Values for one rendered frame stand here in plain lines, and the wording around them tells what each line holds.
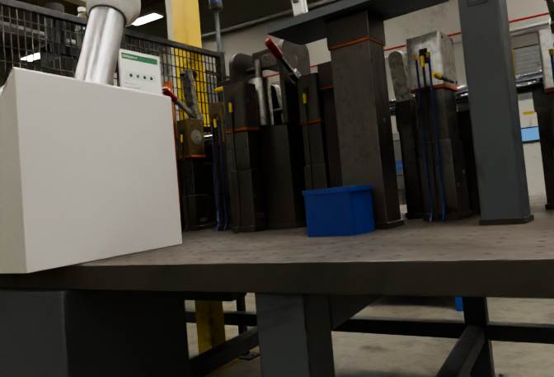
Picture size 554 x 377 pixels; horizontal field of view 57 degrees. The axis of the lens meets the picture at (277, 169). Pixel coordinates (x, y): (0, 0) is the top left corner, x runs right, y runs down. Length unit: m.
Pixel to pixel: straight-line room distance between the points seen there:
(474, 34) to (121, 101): 0.67
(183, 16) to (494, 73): 1.91
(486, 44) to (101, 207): 0.74
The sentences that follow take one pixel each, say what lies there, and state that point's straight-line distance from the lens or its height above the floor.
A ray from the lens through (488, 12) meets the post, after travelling 1.00.
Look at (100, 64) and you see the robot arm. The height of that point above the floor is 1.18.
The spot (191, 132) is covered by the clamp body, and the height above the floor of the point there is 1.01.
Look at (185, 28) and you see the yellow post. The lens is 2.62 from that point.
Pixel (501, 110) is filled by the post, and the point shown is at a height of 0.90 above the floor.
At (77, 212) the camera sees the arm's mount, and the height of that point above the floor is 0.79.
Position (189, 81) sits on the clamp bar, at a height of 1.18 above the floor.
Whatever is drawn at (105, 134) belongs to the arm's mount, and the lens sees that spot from 0.99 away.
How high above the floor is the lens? 0.78
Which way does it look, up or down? 3 degrees up
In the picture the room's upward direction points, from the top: 5 degrees counter-clockwise
